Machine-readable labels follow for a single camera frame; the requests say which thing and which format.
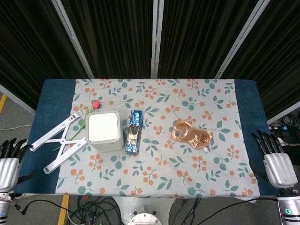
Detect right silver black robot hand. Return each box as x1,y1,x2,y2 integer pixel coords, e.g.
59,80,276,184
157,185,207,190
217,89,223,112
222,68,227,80
250,130,299,189

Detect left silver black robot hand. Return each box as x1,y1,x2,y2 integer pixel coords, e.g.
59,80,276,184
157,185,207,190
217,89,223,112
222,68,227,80
0,138,38,194

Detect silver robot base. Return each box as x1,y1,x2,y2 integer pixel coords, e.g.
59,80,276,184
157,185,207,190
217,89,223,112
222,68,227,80
112,195,186,225

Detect white square box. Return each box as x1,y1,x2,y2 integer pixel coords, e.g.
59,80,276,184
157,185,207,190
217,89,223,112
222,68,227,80
84,109,124,152

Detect black power strip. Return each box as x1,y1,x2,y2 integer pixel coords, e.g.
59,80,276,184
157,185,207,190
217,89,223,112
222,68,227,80
268,125,300,132

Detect blue table cover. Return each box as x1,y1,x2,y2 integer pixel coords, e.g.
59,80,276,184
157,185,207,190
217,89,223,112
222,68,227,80
14,78,279,196

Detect white folding laptop stand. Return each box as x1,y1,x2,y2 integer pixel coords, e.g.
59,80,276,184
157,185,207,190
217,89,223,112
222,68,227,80
30,112,88,174

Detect brown snack pouch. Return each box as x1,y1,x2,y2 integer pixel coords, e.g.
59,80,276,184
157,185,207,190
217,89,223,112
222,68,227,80
170,118,214,153

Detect red artificial tulip flower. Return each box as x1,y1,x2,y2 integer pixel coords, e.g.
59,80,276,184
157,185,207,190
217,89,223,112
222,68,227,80
52,100,105,151

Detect black pleated curtain panel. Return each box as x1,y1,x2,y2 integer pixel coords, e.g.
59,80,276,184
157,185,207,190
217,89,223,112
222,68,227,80
157,0,260,79
220,0,300,120
61,0,154,79
0,0,85,111

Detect floral patterned tablecloth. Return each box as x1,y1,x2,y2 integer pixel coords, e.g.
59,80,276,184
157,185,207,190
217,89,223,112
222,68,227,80
55,78,260,204

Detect blue cookie package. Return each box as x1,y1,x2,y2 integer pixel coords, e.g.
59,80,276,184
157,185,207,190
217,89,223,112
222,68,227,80
124,109,144,155

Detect black floor cables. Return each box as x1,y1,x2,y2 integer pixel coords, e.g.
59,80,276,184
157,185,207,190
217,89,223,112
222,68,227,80
10,195,279,225

